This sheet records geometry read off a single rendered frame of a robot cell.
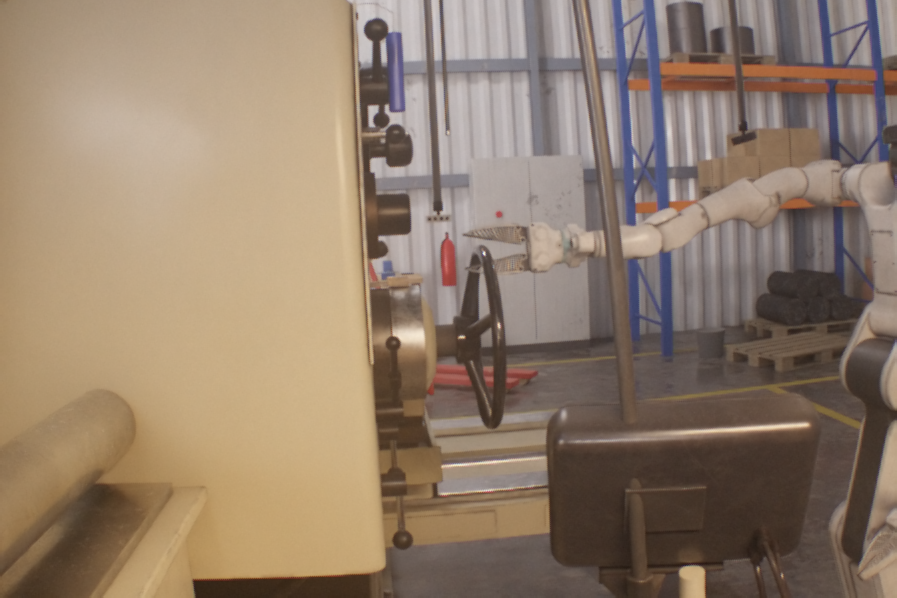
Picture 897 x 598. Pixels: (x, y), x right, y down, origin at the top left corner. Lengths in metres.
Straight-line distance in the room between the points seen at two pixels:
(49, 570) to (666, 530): 0.72
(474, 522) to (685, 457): 1.42
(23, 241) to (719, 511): 0.99
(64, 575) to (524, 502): 1.68
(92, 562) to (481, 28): 8.71
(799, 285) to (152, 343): 8.32
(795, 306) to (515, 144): 3.65
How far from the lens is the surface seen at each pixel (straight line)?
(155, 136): 1.09
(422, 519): 2.31
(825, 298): 9.24
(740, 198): 1.80
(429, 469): 2.08
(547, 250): 1.61
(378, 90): 1.17
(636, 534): 1.01
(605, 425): 0.95
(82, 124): 1.12
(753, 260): 10.10
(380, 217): 1.30
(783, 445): 0.98
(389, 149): 1.49
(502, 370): 1.44
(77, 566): 0.87
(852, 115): 11.01
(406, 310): 1.51
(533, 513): 2.35
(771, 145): 8.80
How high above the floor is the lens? 1.54
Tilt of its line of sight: 3 degrees down
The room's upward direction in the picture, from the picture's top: 3 degrees counter-clockwise
